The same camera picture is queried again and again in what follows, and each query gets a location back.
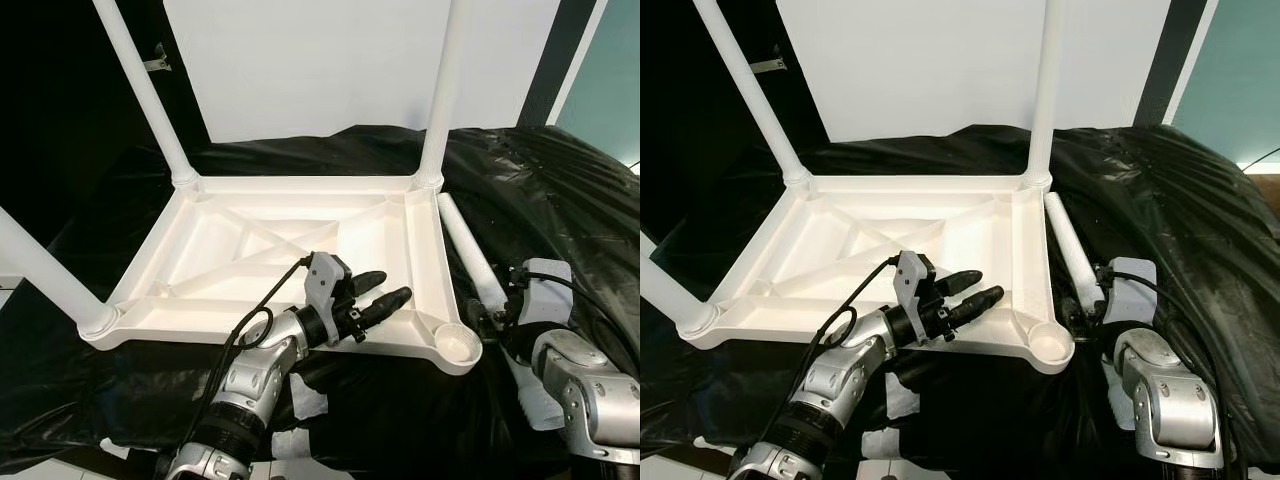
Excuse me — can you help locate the black door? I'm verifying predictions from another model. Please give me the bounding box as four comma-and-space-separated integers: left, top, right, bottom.
640, 0, 829, 251
0, 0, 211, 251

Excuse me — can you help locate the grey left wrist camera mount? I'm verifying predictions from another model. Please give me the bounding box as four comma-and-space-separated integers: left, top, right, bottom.
305, 252, 352, 322
895, 250, 940, 322

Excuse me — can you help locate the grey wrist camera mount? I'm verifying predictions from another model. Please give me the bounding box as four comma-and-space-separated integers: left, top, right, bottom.
305, 252, 352, 322
1108, 258, 1160, 327
520, 258, 574, 327
895, 250, 940, 322

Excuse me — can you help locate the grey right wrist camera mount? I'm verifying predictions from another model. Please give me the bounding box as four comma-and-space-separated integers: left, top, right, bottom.
1108, 258, 1160, 327
520, 258, 574, 327

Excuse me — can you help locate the black wall strip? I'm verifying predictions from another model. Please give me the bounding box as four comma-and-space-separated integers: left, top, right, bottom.
515, 0, 599, 129
1133, 0, 1211, 128

